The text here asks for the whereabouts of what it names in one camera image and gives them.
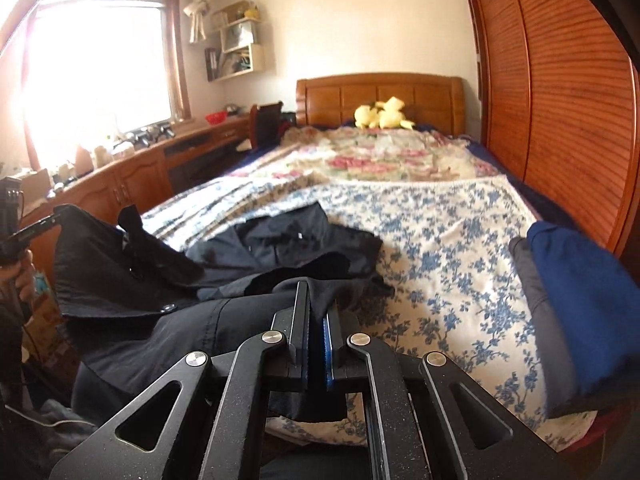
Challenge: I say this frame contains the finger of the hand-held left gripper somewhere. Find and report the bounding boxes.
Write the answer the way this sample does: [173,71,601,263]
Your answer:
[14,213,64,244]

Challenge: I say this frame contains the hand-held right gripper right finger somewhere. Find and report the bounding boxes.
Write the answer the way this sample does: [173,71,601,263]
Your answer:
[322,305,576,480]

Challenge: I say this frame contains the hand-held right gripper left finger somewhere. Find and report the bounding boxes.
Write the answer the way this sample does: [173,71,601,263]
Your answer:
[47,280,313,480]

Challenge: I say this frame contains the black double-breasted coat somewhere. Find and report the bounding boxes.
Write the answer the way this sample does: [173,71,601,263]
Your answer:
[52,202,396,423]

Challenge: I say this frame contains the person's left hand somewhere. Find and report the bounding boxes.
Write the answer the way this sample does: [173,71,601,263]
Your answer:
[0,250,37,312]

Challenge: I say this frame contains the colourful cardboard box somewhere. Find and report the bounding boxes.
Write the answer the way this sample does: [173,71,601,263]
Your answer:
[25,270,67,361]

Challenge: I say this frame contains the wooden desk with cabinets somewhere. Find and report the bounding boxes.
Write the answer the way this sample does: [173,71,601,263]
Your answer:
[0,115,251,281]

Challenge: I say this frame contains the black devices on desk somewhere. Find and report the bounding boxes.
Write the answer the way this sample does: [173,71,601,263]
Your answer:
[125,122,176,149]

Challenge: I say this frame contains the blue floral bed sheet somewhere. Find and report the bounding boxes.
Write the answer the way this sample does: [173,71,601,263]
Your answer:
[142,177,601,448]

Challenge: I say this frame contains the wooden framed window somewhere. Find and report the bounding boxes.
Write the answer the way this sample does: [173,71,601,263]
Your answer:
[15,0,193,171]

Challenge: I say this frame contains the pink floral blanket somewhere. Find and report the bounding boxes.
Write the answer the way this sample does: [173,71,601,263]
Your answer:
[225,126,501,192]

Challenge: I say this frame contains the wooden chair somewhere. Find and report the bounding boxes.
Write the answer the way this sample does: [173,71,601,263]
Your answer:
[248,102,284,151]

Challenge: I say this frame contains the folded grey garment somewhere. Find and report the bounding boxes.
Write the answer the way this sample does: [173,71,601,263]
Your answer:
[509,237,568,411]

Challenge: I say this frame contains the yellow plush toy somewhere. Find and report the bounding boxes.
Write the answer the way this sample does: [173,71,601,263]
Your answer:
[354,96,416,130]

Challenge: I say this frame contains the wooden bed headboard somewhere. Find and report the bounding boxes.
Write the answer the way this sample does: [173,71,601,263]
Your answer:
[295,73,467,137]

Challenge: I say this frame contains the folded blue garment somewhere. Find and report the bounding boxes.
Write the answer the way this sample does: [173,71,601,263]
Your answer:
[525,220,640,418]

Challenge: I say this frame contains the navy bed sheet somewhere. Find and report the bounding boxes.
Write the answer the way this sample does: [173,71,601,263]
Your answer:
[450,132,581,228]

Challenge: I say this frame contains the tied white curtain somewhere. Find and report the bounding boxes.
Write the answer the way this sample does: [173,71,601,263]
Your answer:
[183,0,223,43]

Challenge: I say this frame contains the wooden slatted wardrobe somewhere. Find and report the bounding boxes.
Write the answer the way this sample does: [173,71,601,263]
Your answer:
[459,0,640,261]

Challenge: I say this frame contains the white wall shelf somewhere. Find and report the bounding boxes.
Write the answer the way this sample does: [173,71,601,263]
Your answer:
[204,0,264,82]

